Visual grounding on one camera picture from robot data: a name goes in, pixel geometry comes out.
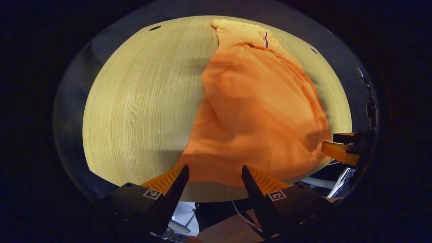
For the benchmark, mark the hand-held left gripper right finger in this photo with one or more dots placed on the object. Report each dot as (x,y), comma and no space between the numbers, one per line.
(256,199)

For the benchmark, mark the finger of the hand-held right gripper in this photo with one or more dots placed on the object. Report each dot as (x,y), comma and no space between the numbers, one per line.
(347,137)
(339,152)

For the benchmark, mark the orange T-shirt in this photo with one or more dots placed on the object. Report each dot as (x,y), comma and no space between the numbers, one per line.
(256,118)

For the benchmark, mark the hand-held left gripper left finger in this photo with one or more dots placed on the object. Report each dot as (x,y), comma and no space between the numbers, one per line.
(173,199)

